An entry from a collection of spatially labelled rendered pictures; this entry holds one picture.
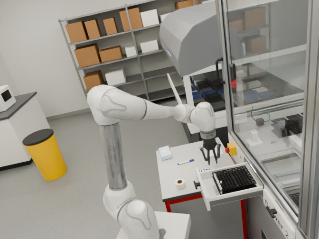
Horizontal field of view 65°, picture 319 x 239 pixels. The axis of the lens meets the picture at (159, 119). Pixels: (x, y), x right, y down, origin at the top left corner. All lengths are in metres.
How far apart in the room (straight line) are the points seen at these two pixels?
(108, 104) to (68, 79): 4.81
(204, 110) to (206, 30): 0.88
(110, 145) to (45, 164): 2.61
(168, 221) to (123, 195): 0.34
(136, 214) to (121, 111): 0.51
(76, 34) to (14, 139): 2.14
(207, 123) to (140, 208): 0.57
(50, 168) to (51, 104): 2.52
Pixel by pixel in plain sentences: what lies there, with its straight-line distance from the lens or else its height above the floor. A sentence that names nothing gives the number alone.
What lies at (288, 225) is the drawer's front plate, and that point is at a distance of 1.40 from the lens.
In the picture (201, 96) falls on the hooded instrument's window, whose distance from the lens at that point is 2.24.
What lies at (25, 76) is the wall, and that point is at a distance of 6.07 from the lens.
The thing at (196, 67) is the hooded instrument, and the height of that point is 1.41.
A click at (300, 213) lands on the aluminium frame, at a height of 1.06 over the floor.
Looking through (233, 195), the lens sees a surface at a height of 0.88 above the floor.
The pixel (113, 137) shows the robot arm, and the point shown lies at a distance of 1.24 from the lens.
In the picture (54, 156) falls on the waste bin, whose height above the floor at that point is 0.34.
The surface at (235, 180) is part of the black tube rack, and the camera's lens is 1.65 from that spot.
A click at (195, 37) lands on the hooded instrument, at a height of 1.65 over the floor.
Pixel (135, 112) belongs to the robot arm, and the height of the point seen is 1.58.
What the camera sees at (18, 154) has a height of 0.24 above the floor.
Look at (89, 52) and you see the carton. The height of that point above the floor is 1.33.
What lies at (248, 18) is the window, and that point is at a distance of 1.34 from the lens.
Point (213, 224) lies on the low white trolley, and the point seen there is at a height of 0.41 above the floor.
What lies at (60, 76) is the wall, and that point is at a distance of 5.82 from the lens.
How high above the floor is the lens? 1.98
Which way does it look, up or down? 25 degrees down
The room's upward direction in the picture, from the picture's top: 13 degrees counter-clockwise
